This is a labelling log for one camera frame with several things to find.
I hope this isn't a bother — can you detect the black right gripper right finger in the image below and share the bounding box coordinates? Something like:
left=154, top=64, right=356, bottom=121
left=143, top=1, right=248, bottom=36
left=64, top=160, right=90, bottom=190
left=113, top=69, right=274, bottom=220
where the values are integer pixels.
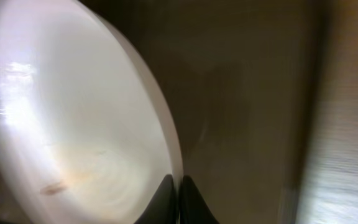
left=178, top=175, right=219, bottom=224

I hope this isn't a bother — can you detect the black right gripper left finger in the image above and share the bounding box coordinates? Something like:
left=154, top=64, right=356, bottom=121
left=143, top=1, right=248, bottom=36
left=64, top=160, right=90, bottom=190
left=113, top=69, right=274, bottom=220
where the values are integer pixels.
left=134, top=174, right=177, bottom=224

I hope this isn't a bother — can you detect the white plate back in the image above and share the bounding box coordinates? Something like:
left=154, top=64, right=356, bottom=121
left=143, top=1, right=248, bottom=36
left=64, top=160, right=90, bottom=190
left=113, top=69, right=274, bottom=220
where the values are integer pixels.
left=0, top=1, right=183, bottom=223

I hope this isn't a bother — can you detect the brown plastic tray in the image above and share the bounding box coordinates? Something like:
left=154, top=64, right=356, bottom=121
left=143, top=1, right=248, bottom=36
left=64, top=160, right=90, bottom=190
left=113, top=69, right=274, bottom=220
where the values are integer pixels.
left=0, top=1, right=326, bottom=223

